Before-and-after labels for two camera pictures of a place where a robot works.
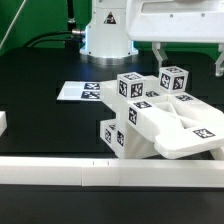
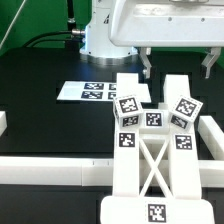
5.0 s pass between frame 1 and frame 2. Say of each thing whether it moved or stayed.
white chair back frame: moved
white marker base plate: stayed
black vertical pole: stayed
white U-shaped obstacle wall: stayed
